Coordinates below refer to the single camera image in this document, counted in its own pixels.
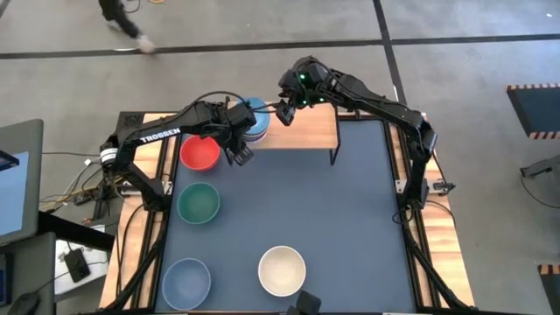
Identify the black computer mouse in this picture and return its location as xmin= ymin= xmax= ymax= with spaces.
xmin=7 ymin=291 xmax=41 ymax=315

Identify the blue table mat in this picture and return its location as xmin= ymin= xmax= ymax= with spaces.
xmin=155 ymin=120 xmax=417 ymax=312

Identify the black metal table frame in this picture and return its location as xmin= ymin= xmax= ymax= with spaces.
xmin=102 ymin=111 xmax=478 ymax=315

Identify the grey monitor with blue screen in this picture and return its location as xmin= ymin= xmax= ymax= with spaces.
xmin=0 ymin=118 xmax=45 ymax=249

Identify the black desk bar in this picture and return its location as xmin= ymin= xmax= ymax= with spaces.
xmin=37 ymin=211 xmax=116 ymax=251

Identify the large cream bowl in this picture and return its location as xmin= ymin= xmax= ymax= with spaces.
xmin=257 ymin=245 xmax=307 ymax=298

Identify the plain green bowl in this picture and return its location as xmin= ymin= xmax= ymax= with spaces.
xmin=176 ymin=181 xmax=221 ymax=226

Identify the black perforated box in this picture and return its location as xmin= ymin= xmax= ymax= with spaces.
xmin=112 ymin=111 xmax=145 ymax=152

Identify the black device on floor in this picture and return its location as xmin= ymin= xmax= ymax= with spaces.
xmin=519 ymin=155 xmax=560 ymax=179

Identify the large plain blue bowl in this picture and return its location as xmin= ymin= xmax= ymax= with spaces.
xmin=161 ymin=257 xmax=212 ymax=312

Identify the black flat handheld device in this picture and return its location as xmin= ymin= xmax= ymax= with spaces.
xmin=64 ymin=248 xmax=92 ymax=284

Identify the wooden shelf with black frame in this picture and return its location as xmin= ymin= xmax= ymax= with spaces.
xmin=221 ymin=95 xmax=341 ymax=167

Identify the black boxy object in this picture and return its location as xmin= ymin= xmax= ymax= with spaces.
xmin=286 ymin=290 xmax=323 ymax=315

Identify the dark mat with striped edges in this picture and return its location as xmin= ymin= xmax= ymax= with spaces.
xmin=537 ymin=263 xmax=560 ymax=315
xmin=506 ymin=83 xmax=560 ymax=140

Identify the person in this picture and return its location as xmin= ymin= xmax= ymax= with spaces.
xmin=97 ymin=0 xmax=157 ymax=55

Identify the plain red bowl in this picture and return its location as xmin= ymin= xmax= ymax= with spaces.
xmin=178 ymin=134 xmax=221 ymax=172

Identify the black floor cable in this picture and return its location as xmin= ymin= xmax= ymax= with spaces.
xmin=515 ymin=172 xmax=560 ymax=229

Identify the small blue patterned bowl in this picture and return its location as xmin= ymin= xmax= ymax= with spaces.
xmin=241 ymin=96 xmax=271 ymax=132

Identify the white paper sheet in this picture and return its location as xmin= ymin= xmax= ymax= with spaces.
xmin=54 ymin=238 xmax=110 ymax=297

